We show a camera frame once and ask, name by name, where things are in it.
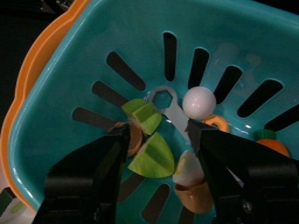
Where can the halved toy boiled egg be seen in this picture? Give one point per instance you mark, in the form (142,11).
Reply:
(191,172)

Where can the brown toy food piece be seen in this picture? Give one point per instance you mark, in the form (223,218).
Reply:
(137,140)

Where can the white toy egg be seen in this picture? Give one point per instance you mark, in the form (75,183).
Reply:
(198,102)

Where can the orange toy carrot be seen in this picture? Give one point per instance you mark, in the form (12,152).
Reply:
(273,144)

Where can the green toy fruit wedge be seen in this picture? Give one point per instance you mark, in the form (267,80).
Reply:
(145,115)
(154,159)

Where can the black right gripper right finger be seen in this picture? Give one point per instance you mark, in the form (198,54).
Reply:
(249,180)

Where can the tan wooden toy piece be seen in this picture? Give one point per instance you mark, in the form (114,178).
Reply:
(194,198)

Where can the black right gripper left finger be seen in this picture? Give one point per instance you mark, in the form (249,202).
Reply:
(82,175)

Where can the grey toy wrench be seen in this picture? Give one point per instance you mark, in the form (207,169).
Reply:
(175,112)

